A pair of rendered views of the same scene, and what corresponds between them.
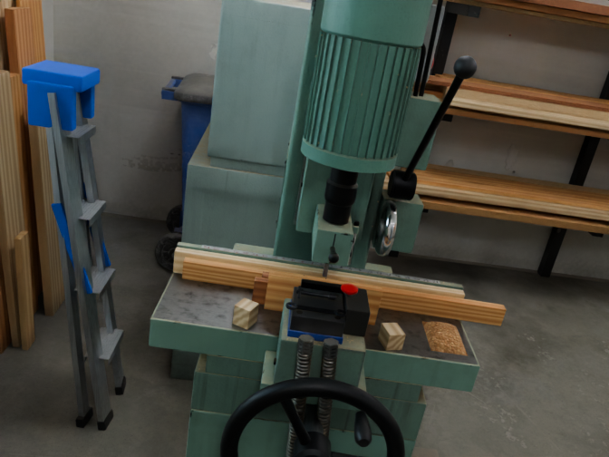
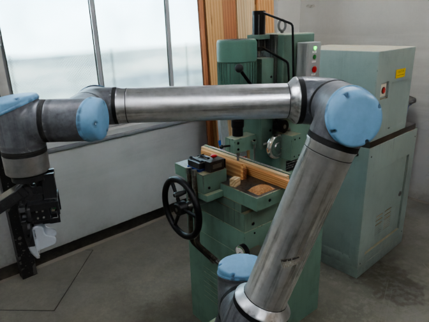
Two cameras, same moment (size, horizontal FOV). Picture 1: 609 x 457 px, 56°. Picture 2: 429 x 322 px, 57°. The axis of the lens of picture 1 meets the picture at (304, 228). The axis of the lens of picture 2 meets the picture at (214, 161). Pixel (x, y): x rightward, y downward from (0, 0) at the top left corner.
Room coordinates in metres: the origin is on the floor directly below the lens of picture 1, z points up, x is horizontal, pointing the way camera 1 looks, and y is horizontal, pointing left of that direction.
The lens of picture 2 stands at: (-0.09, -1.44, 1.57)
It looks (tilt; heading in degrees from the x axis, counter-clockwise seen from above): 19 degrees down; 54
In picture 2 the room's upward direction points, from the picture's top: 2 degrees counter-clockwise
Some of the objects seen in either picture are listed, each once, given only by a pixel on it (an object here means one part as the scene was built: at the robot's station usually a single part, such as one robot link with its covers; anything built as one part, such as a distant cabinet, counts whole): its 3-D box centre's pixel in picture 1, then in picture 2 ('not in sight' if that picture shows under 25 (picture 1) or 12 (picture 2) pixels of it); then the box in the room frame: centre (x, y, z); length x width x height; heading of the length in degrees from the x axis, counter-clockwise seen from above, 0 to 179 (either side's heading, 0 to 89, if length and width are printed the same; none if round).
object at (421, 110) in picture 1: (413, 130); not in sight; (1.26, -0.20, 1.23); 0.09 x 0.08 x 0.15; 3
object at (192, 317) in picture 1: (314, 338); (220, 181); (0.93, -0.06, 0.87); 0.61 x 0.30 x 0.06; 93
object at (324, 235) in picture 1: (332, 237); (240, 144); (1.06, -0.06, 1.03); 0.14 x 0.07 x 0.09; 3
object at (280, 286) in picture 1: (323, 298); (226, 166); (0.97, -0.06, 0.94); 0.22 x 0.02 x 0.08; 93
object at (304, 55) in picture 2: (419, 42); (308, 60); (1.37, -0.18, 1.40); 0.10 x 0.06 x 0.16; 3
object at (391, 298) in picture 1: (344, 292); (244, 168); (1.04, -0.10, 0.92); 0.66 x 0.02 x 0.04; 93
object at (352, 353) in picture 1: (319, 345); (205, 177); (0.85, -0.06, 0.92); 0.15 x 0.13 x 0.09; 93
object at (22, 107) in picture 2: not in sight; (20, 124); (0.05, -0.55, 1.39); 0.10 x 0.09 x 0.12; 147
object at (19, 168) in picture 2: not in sight; (27, 162); (0.05, -0.54, 1.30); 0.10 x 0.09 x 0.05; 73
